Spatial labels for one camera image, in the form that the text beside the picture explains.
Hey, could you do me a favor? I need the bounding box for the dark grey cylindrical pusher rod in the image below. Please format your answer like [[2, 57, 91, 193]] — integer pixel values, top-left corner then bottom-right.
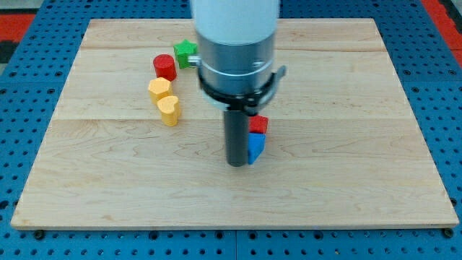
[[224, 110, 249, 167]]

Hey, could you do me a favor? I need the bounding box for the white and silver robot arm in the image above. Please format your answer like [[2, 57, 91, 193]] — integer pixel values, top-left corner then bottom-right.
[[189, 0, 286, 167]]

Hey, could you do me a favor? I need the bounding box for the blue triangle block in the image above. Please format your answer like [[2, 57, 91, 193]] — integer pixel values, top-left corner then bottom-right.
[[248, 133, 266, 165]]

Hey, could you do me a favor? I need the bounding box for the yellow pentagon block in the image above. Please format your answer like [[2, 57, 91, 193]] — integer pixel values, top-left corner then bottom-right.
[[148, 77, 173, 105]]

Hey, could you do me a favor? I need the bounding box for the red cylinder block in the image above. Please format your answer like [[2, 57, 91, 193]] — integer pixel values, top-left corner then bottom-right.
[[153, 54, 177, 81]]

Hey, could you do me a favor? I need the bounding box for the red square block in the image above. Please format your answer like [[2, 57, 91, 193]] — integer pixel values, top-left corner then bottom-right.
[[249, 115, 269, 134]]

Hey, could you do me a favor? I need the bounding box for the black clamp ring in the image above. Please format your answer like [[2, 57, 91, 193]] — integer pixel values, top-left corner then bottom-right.
[[196, 65, 287, 116]]

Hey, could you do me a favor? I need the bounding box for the light wooden board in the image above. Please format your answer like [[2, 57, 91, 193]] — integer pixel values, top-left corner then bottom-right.
[[11, 19, 459, 230]]

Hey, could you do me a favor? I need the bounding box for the green star block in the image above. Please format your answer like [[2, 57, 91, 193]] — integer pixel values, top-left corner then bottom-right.
[[173, 39, 197, 69]]

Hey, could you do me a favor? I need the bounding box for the yellow heart block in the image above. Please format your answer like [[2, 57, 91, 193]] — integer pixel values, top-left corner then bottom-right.
[[157, 95, 181, 126]]

